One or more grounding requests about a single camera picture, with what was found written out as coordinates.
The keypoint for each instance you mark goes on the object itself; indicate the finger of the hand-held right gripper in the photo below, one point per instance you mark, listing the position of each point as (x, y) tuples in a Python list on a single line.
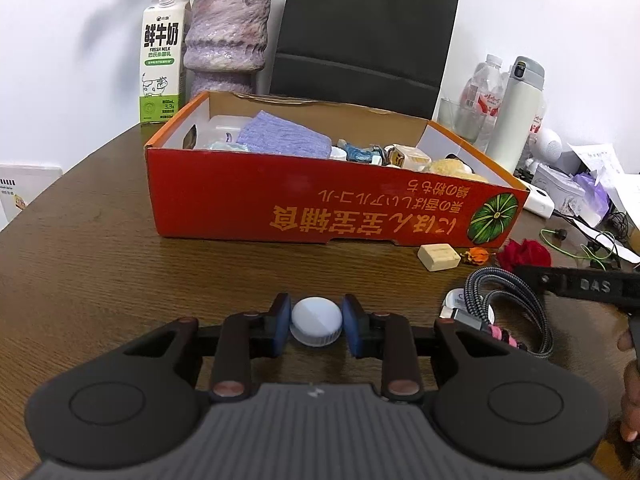
[(535, 276)]

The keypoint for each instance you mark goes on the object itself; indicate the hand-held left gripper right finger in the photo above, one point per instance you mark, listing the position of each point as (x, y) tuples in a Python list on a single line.
[(351, 325)]

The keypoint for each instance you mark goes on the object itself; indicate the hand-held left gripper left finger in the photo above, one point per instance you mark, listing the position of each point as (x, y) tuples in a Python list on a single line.
[(282, 317)]

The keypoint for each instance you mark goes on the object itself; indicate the white bottle cap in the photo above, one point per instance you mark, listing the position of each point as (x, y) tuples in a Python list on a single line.
[(316, 320)]

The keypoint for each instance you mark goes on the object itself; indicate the orange cardboard box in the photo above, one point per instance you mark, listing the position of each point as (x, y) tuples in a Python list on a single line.
[(300, 200)]

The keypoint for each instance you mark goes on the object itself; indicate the wooden desktop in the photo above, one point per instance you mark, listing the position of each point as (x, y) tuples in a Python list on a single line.
[(100, 285)]

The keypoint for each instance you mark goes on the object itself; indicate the person's right hand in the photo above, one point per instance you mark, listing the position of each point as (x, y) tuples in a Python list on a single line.
[(630, 395)]

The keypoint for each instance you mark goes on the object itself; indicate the red fabric rose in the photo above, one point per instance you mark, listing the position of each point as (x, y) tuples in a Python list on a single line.
[(525, 255)]

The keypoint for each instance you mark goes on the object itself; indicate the orange dried flower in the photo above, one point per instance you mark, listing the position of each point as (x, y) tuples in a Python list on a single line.
[(477, 255)]

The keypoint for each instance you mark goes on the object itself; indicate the white power adapter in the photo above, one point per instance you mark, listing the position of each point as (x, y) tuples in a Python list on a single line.
[(539, 202)]

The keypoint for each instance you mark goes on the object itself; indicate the white round charger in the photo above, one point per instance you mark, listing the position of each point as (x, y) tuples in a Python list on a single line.
[(456, 301)]

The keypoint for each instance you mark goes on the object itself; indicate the crumpled purple wrapper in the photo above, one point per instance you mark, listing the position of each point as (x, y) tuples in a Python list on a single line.
[(594, 191)]

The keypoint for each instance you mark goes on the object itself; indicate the beige eraser block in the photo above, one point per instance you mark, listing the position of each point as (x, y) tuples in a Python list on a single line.
[(439, 256)]

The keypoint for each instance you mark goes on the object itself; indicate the white paper sheet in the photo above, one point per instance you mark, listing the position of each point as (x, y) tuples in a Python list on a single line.
[(602, 160)]

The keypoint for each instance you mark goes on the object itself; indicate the white round speaker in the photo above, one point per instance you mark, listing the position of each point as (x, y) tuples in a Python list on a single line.
[(550, 144)]

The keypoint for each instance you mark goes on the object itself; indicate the white thermos bottle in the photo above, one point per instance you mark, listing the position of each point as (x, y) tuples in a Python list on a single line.
[(515, 115)]

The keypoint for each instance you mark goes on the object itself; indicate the clear glass cup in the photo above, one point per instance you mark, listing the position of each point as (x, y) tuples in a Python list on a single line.
[(462, 120)]

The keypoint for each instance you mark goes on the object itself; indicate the blue foil wrapper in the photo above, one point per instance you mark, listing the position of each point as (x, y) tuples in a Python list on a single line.
[(361, 152)]

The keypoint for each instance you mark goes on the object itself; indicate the small cream printed box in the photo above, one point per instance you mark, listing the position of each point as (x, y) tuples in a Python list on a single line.
[(406, 156)]

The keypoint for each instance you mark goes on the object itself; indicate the purple knitted cloth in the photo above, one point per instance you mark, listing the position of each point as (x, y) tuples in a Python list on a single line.
[(285, 135)]

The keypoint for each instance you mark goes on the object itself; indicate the clear plastic water bottle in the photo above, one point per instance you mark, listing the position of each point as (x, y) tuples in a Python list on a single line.
[(482, 95)]

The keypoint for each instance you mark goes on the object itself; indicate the white plastic container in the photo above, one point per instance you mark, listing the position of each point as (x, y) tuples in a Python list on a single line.
[(222, 127)]

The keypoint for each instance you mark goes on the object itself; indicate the purple textured vase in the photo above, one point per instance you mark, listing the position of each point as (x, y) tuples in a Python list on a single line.
[(225, 40)]

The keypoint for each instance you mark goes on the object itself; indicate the green white milk carton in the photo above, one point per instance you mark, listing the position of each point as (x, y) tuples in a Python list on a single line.
[(161, 60)]

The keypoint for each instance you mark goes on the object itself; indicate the white printed card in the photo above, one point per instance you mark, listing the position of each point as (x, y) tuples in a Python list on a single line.
[(22, 195)]

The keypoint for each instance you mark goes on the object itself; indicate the black paper bag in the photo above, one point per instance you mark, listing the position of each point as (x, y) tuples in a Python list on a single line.
[(365, 35)]

